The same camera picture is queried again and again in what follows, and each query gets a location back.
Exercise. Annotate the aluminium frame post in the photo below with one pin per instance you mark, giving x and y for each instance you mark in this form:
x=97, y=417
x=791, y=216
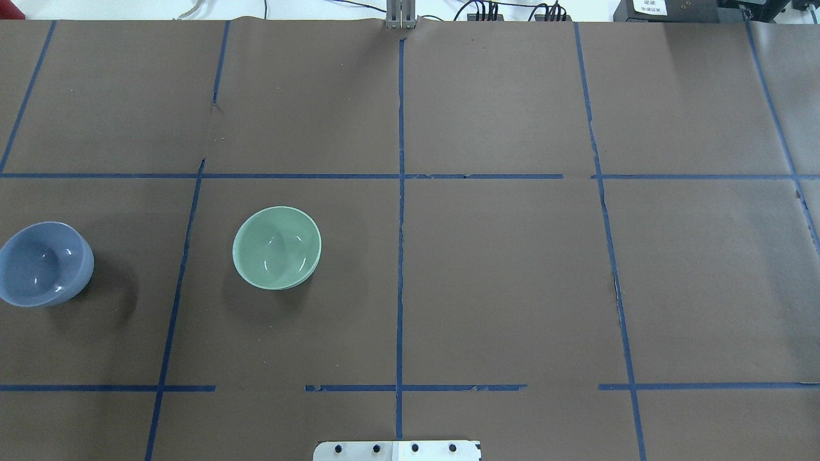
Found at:
x=401, y=14

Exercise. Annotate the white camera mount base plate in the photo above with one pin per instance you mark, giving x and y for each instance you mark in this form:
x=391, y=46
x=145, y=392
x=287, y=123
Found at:
x=398, y=450

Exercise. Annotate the black computer box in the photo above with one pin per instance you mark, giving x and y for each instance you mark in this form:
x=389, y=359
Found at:
x=667, y=11

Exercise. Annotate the black orange connector box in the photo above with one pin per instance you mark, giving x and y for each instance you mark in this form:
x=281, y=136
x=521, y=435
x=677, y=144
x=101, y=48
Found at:
x=549, y=13
x=485, y=12

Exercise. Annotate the blue ceramic bowl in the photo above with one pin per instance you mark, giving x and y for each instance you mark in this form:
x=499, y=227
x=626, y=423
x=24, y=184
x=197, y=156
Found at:
x=45, y=264

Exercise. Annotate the green ceramic bowl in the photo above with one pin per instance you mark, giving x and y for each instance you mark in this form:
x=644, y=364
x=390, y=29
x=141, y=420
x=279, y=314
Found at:
x=277, y=248

